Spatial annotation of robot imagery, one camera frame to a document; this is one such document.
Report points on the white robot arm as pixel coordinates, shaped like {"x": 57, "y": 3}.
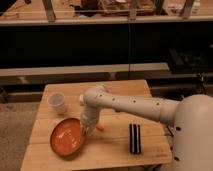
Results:
{"x": 191, "y": 118}

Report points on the long wooden shelf bench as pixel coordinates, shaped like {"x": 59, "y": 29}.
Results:
{"x": 46, "y": 75}

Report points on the black equipment on shelf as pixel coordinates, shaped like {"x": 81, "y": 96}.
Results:
{"x": 190, "y": 61}

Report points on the wooden table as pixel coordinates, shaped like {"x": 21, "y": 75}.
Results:
{"x": 108, "y": 148}

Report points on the clear plastic cup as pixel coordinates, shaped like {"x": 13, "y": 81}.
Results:
{"x": 56, "y": 101}

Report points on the white remote control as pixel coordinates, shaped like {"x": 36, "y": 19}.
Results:
{"x": 81, "y": 100}

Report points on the orange ceramic bowl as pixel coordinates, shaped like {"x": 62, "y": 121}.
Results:
{"x": 66, "y": 138}

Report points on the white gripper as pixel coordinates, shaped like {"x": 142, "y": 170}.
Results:
{"x": 88, "y": 119}

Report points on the black striped rectangular block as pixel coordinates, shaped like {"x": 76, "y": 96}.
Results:
{"x": 134, "y": 139}

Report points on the small orange carrot toy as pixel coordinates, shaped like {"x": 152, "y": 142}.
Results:
{"x": 99, "y": 127}

